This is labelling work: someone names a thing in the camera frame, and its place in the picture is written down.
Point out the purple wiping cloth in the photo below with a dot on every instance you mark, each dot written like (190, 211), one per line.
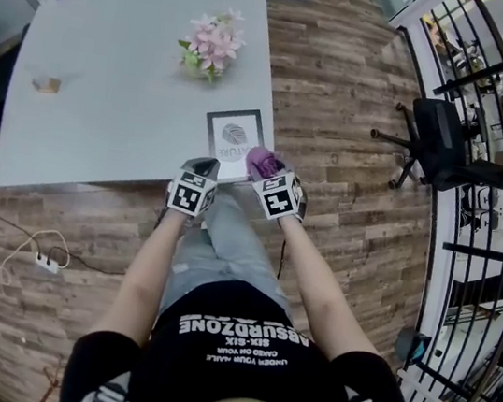
(260, 161)

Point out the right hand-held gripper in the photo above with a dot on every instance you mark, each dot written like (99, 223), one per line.
(278, 197)

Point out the black office chair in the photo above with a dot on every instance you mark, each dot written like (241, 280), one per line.
(445, 145)

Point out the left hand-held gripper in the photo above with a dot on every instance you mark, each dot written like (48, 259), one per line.
(188, 195)

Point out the person's black printed shirt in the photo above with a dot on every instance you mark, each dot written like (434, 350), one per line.
(244, 369)

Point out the person's right forearm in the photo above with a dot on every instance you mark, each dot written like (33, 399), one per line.
(314, 281)

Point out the person's grey jeans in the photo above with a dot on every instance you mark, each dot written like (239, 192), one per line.
(234, 249)

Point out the black and teal device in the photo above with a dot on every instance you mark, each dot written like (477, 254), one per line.
(413, 346)

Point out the grey table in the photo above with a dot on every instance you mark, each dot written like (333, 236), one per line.
(115, 103)

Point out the pink flowers in pot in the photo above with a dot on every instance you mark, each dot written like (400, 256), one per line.
(212, 44)

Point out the wooden sticks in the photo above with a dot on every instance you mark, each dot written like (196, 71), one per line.
(52, 384)

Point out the black metal railing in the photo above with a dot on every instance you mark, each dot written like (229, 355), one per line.
(479, 288)

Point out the black framed picture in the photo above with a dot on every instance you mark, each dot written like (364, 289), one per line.
(233, 138)

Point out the person's left forearm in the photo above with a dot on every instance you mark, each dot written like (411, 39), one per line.
(145, 273)

